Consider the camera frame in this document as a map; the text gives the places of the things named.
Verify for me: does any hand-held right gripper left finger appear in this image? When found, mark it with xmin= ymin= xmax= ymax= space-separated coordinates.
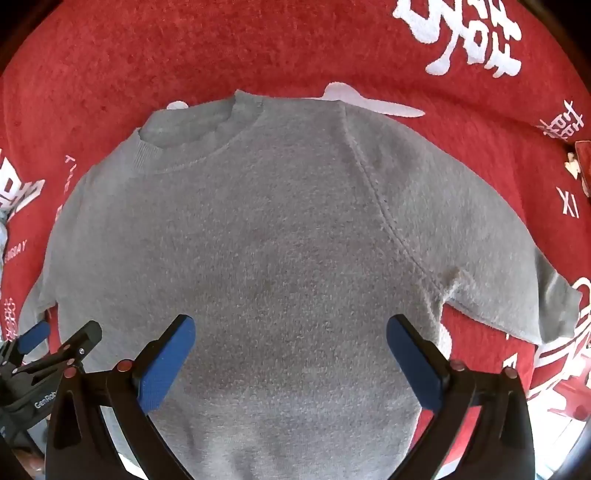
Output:
xmin=44 ymin=315 xmax=195 ymax=480

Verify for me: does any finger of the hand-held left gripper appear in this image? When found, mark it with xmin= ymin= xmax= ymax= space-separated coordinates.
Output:
xmin=44 ymin=320 xmax=103 ymax=376
xmin=8 ymin=321 xmax=51 ymax=366

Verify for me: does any light blue patterned cloth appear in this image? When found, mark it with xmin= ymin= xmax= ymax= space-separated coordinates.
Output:
xmin=0 ymin=203 xmax=11 ymax=282

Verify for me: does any grey knit sweater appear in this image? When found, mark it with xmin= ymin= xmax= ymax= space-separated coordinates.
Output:
xmin=21 ymin=89 xmax=581 ymax=480

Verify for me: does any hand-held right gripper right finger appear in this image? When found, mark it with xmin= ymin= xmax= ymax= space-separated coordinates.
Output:
xmin=386 ymin=315 xmax=537 ymax=480

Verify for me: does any red printed blanket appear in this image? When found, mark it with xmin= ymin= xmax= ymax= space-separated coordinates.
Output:
xmin=0 ymin=0 xmax=591 ymax=480

